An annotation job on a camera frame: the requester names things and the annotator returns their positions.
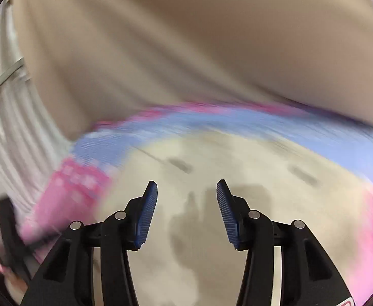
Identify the pink floral blanket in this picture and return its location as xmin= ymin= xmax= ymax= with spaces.
xmin=0 ymin=100 xmax=373 ymax=306

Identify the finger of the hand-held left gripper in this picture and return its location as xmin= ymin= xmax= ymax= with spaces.
xmin=0 ymin=196 xmax=32 ymax=283

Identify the white pleated curtain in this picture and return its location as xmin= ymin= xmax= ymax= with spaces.
xmin=0 ymin=0 xmax=74 ymax=256

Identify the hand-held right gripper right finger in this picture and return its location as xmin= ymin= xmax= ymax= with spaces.
xmin=216 ymin=179 xmax=353 ymax=306

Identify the beige curtain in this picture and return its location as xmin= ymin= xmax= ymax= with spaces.
xmin=12 ymin=0 xmax=373 ymax=142

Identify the grey cable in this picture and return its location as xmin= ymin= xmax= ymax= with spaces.
xmin=0 ymin=57 xmax=26 ymax=103

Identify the beige knit garment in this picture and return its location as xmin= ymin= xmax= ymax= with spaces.
xmin=108 ymin=129 xmax=373 ymax=306

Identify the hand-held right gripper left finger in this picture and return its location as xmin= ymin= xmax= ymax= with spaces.
xmin=21 ymin=180 xmax=158 ymax=306

